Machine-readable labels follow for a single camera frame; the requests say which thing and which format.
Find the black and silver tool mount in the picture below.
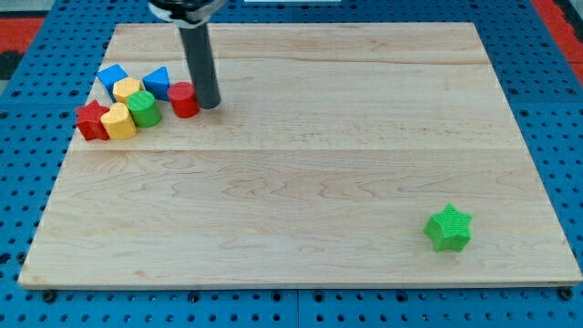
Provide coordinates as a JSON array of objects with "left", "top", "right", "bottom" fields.
[{"left": 148, "top": 0, "right": 226, "bottom": 28}]

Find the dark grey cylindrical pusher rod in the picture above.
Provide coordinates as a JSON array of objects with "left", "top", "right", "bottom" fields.
[{"left": 180, "top": 23, "right": 221, "bottom": 109}]

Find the red star block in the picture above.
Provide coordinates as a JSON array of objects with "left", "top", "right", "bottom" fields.
[{"left": 75, "top": 100, "right": 109, "bottom": 141}]

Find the green star block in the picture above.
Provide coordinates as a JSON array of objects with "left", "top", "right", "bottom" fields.
[{"left": 423, "top": 203, "right": 473, "bottom": 252}]

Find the red cylinder block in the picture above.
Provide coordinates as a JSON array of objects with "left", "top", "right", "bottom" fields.
[{"left": 167, "top": 82, "right": 199, "bottom": 118}]

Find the blue triangle block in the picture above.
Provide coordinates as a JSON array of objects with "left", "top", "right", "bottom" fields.
[{"left": 142, "top": 67, "right": 170, "bottom": 101}]

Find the green cylinder block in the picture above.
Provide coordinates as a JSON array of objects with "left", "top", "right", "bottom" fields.
[{"left": 127, "top": 91, "right": 161, "bottom": 128}]

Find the yellow hexagon block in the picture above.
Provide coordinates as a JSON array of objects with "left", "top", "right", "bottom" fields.
[{"left": 112, "top": 77, "right": 141, "bottom": 103}]

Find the blue cube block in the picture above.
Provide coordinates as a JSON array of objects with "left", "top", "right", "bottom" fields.
[{"left": 97, "top": 64, "right": 128, "bottom": 101}]

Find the yellow heart block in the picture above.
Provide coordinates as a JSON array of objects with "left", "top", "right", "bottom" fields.
[{"left": 100, "top": 102, "right": 138, "bottom": 140}]

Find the light wooden board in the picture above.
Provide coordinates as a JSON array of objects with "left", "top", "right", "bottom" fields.
[{"left": 18, "top": 23, "right": 582, "bottom": 291}]

